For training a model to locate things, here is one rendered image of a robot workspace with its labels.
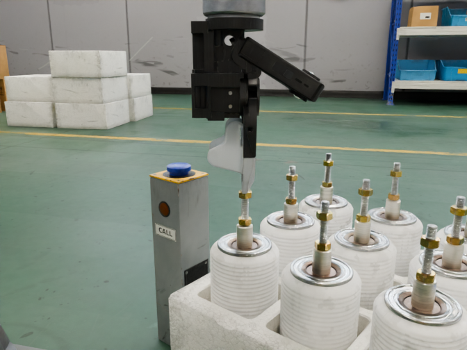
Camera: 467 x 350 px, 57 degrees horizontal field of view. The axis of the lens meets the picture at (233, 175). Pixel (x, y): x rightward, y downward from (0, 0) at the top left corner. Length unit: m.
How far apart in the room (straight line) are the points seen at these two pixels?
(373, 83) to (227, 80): 5.22
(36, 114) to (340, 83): 3.64
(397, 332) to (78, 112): 2.99
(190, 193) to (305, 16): 5.11
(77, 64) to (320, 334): 2.90
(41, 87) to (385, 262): 3.09
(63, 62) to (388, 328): 3.04
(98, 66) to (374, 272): 2.76
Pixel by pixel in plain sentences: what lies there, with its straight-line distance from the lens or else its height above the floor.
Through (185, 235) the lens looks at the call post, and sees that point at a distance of 0.72.
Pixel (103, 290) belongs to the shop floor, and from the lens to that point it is 1.04.
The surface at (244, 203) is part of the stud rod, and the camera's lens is 0.58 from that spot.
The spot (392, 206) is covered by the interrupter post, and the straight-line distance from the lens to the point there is 0.73.
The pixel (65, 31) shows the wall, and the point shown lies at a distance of 6.87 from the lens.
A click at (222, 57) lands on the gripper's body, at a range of 0.54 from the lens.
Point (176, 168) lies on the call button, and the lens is 0.70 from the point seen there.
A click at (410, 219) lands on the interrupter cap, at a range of 0.75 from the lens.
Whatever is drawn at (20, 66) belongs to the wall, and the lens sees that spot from 7.35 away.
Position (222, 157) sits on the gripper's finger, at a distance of 0.54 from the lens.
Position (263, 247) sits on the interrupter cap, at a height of 0.25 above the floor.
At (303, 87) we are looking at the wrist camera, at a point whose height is 0.47.
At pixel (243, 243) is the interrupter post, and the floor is 0.26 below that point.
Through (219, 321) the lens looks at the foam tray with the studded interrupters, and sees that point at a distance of 0.59.
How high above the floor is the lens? 0.50
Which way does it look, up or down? 15 degrees down
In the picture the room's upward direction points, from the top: straight up
